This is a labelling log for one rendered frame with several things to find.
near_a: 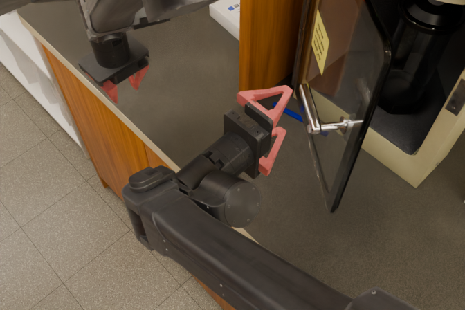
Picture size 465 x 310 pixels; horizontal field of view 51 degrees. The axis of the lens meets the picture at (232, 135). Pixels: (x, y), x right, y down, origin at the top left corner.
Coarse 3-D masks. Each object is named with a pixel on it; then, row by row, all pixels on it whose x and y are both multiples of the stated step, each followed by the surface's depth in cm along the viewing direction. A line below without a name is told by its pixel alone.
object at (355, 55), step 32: (320, 0) 76; (352, 0) 62; (352, 32) 63; (384, 32) 55; (352, 64) 65; (384, 64) 55; (320, 96) 82; (352, 96) 66; (352, 128) 67; (320, 160) 87; (352, 160) 71
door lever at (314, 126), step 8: (304, 88) 74; (304, 96) 73; (312, 96) 73; (304, 104) 73; (312, 104) 72; (312, 112) 71; (312, 120) 71; (344, 120) 70; (312, 128) 70; (320, 128) 70; (328, 128) 70; (336, 128) 70; (344, 128) 70
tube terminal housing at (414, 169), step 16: (448, 96) 76; (448, 112) 77; (464, 112) 77; (368, 128) 95; (432, 128) 82; (448, 128) 79; (368, 144) 98; (384, 144) 94; (432, 144) 84; (448, 144) 89; (384, 160) 97; (400, 160) 93; (416, 160) 90; (432, 160) 86; (400, 176) 96; (416, 176) 92
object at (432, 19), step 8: (408, 0) 80; (416, 0) 79; (424, 0) 79; (432, 0) 78; (408, 8) 79; (416, 8) 78; (424, 8) 77; (432, 8) 77; (440, 8) 77; (448, 8) 77; (456, 8) 77; (416, 16) 78; (424, 16) 77; (432, 16) 77; (440, 16) 77; (448, 16) 77; (456, 16) 77; (432, 24) 77; (440, 24) 77
